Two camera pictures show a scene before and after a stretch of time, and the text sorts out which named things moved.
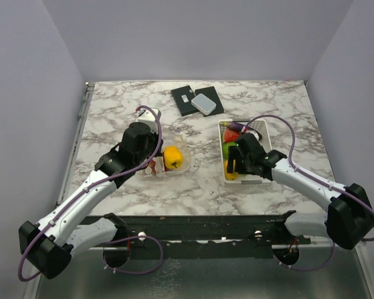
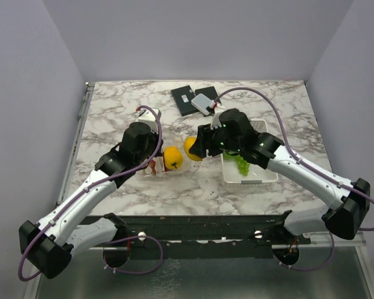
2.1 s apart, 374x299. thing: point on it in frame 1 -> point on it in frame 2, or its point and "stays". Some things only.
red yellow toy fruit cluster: [152, 164] stays
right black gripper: [234, 153] -> [204, 141]
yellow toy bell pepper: [173, 158] stays
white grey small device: [203, 104] stays
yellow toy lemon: [229, 176] -> [188, 141]
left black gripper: [154, 136] stays
